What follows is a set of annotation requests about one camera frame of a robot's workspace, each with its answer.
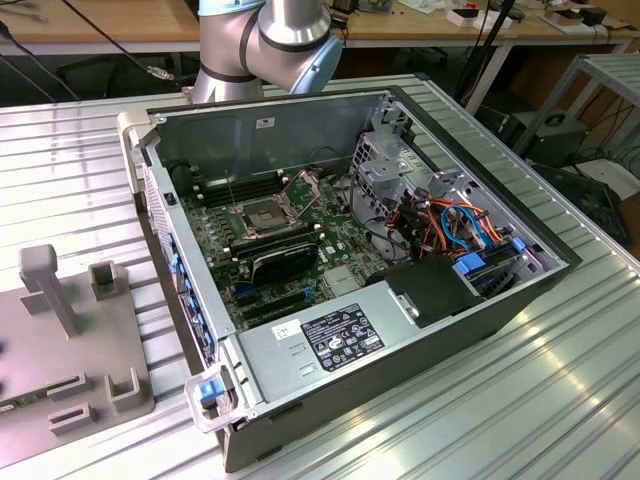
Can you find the black RAM slot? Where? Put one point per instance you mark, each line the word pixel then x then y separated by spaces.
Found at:
pixel 242 256
pixel 250 194
pixel 250 176
pixel 250 182
pixel 272 244
pixel 250 188
pixel 275 239
pixel 275 235

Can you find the CPU socket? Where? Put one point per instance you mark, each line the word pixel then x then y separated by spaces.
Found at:
pixel 262 216

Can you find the black expansion slot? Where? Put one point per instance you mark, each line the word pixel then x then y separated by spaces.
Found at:
pixel 270 296
pixel 275 308

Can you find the blue expansion slot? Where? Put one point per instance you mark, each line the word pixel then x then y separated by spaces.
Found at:
pixel 243 289

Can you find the green motherboard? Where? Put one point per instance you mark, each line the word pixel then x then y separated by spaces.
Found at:
pixel 330 240

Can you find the black graphics card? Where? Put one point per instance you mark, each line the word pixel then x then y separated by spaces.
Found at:
pixel 282 265

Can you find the silver chipset heatsink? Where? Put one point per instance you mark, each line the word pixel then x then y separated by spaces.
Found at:
pixel 342 280

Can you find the silver perforated drive cage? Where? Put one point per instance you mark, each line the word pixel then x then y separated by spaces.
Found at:
pixel 380 172

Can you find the black plastic shroud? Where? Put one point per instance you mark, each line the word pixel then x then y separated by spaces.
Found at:
pixel 430 295

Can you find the silver power supply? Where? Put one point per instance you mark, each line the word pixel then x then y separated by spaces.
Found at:
pixel 280 360

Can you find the blue disk carrier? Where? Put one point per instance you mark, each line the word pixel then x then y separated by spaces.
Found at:
pixel 470 262

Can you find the open black PC case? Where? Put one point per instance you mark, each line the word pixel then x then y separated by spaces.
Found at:
pixel 450 340

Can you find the blue case latch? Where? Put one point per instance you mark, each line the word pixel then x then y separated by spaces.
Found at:
pixel 209 392

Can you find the wooden desk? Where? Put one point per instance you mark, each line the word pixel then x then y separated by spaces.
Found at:
pixel 160 20
pixel 410 25

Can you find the white box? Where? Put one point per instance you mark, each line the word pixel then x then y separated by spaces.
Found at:
pixel 462 17

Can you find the grey parts rack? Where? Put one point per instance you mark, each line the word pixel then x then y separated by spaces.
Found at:
pixel 60 360

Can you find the brown cardboard box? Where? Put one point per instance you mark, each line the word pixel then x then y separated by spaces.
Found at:
pixel 562 22

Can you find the green RAM stick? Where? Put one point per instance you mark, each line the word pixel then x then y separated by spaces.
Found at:
pixel 20 401

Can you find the silver disk bay bracket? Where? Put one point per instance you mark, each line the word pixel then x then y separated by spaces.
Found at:
pixel 455 187

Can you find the grey metal shelf frame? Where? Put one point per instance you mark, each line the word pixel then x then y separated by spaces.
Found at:
pixel 615 70

